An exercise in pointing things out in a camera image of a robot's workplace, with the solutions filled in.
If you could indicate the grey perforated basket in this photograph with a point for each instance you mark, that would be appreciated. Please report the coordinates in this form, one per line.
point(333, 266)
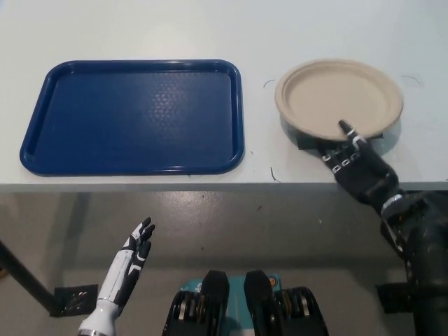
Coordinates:
point(392, 140)

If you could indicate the black table leg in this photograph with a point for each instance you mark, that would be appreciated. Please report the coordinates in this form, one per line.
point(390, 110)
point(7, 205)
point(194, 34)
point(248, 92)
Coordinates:
point(24, 273)

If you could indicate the blue plastic tray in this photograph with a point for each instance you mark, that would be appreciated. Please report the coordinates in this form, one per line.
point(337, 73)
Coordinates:
point(133, 119)

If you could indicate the beige paper plate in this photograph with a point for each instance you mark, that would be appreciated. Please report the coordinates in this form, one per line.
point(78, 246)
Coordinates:
point(336, 98)

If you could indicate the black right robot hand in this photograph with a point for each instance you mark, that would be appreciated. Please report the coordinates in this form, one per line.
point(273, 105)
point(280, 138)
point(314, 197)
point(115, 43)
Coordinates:
point(364, 175)

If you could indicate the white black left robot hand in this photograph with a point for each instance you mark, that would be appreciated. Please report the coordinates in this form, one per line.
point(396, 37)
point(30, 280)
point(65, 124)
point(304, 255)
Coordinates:
point(120, 273)

